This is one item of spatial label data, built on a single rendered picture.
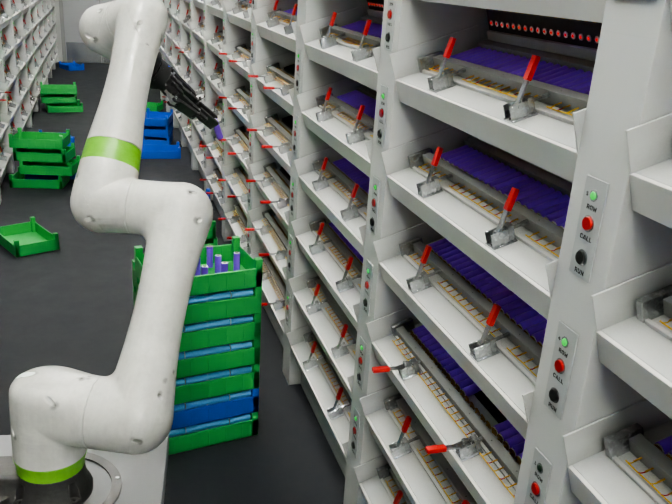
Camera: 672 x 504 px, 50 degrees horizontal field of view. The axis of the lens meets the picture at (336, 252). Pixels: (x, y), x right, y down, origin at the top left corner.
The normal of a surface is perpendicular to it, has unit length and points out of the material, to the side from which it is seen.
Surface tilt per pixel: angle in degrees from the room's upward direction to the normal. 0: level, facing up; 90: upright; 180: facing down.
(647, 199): 109
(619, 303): 90
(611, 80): 90
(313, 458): 0
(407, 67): 90
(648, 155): 90
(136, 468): 3
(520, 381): 19
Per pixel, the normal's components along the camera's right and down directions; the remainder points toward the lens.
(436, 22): 0.29, 0.36
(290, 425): 0.06, -0.93
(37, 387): 0.07, -0.81
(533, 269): -0.26, -0.87
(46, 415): -0.04, 0.24
